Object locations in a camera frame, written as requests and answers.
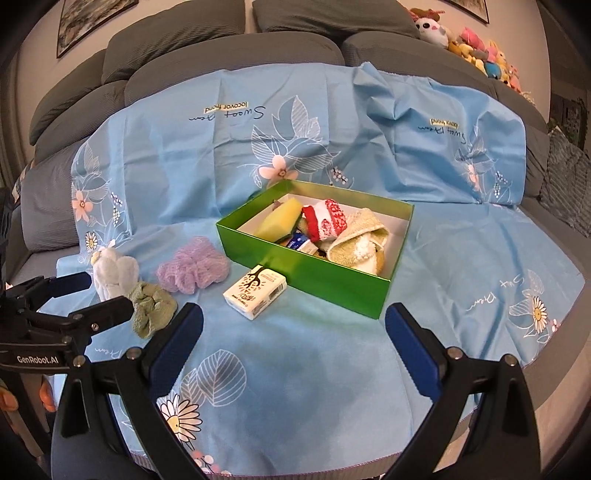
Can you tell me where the purple mesh bath pouf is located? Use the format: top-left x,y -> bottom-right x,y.
156,236 -> 230,295

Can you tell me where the white tissue pack tree print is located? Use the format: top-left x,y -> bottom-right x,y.
223,265 -> 287,320

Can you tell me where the beige fluffy towel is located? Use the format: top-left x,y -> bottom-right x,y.
327,208 -> 390,275

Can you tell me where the red white knit sock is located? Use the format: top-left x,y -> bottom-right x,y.
301,199 -> 348,242

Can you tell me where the yellow sponge block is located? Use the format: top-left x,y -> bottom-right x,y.
253,198 -> 303,243

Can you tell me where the yellow cookie plush toy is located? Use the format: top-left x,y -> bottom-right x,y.
375,245 -> 386,275

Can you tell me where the blue small packet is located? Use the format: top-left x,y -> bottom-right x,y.
286,232 -> 318,255

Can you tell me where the person's left hand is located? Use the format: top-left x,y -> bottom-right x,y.
0,375 -> 57,414

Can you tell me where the white blue plush toy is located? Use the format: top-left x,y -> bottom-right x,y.
91,247 -> 139,302

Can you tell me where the green crumpled cloth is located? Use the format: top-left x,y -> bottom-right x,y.
129,281 -> 177,339

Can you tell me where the light blue floral sheet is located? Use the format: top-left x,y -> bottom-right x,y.
47,63 -> 585,477

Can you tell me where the green cardboard box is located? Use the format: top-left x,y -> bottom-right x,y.
216,180 -> 414,319

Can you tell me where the patterned grey cushion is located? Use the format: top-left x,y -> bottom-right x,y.
539,126 -> 591,238

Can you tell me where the grey sofa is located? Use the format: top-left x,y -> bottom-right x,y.
4,1 -> 590,284

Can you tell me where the pile of plush toys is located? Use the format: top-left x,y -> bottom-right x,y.
408,8 -> 523,94

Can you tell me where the framed wall picture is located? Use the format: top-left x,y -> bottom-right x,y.
445,0 -> 490,25
56,0 -> 139,58

